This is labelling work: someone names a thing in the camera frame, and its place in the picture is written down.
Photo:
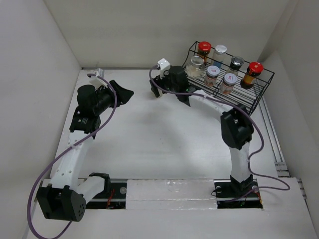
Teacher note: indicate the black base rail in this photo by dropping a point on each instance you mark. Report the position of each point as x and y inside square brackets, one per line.
[175, 194]

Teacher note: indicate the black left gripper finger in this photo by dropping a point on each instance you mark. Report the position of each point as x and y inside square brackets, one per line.
[118, 89]
[123, 96]

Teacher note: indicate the wide clear glass jar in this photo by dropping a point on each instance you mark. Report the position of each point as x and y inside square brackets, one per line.
[195, 66]

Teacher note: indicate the red lid chili jar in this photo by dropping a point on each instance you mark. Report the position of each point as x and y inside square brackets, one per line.
[253, 71]
[204, 48]

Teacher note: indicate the black wire rack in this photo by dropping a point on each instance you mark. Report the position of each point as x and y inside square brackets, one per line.
[249, 98]

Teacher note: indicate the black collar pepper shaker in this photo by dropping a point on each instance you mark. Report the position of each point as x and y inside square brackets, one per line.
[235, 65]

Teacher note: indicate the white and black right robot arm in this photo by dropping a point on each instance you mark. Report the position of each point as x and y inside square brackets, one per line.
[236, 127]

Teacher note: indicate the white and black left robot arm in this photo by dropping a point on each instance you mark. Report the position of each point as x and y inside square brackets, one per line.
[64, 198]

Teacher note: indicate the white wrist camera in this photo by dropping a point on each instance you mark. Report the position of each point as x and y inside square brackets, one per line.
[162, 66]
[95, 78]

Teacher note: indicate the white lid orange spice jar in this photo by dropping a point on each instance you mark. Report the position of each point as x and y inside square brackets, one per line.
[211, 76]

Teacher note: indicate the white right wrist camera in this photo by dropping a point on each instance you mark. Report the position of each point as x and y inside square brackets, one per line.
[162, 66]

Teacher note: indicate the silver lid blue label shaker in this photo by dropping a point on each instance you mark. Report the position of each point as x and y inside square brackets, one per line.
[219, 55]

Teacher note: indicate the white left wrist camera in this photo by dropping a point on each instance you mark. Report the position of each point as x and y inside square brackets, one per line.
[95, 78]

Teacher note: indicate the white lid dark spice jar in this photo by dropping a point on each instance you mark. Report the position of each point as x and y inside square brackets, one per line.
[228, 83]

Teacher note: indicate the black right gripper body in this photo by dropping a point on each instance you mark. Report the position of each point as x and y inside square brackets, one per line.
[169, 86]

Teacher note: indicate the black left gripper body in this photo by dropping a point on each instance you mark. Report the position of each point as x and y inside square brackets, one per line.
[106, 98]

